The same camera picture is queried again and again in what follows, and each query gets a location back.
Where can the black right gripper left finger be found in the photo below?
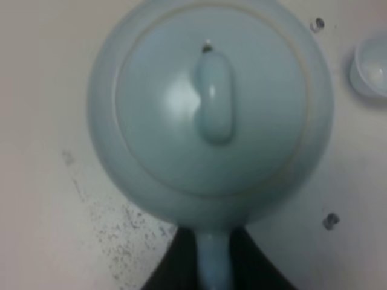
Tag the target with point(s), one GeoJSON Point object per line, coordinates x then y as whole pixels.
{"type": "Point", "coordinates": [178, 267]}

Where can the far light blue teacup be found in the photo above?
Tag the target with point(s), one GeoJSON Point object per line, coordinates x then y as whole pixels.
{"type": "Point", "coordinates": [368, 69]}

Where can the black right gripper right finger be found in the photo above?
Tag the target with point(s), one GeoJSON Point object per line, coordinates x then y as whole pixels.
{"type": "Point", "coordinates": [251, 268]}

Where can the light blue porcelain teapot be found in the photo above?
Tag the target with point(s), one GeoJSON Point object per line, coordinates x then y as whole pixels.
{"type": "Point", "coordinates": [210, 114]}

